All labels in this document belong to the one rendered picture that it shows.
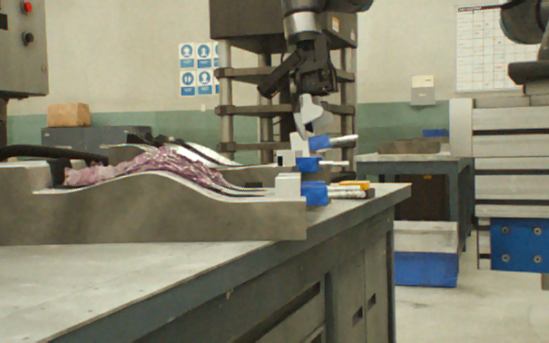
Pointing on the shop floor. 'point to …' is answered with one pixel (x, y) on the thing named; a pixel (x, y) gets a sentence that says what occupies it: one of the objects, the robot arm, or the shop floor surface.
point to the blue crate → (426, 269)
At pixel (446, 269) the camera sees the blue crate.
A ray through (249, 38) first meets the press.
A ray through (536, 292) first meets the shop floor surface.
